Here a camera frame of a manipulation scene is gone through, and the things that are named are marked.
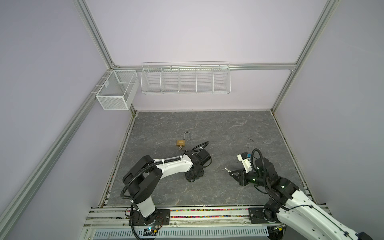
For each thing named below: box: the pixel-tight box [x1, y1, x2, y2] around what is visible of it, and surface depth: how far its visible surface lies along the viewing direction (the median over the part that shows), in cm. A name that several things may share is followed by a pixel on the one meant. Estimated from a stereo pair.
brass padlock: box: [176, 131, 191, 146], surface depth 104 cm
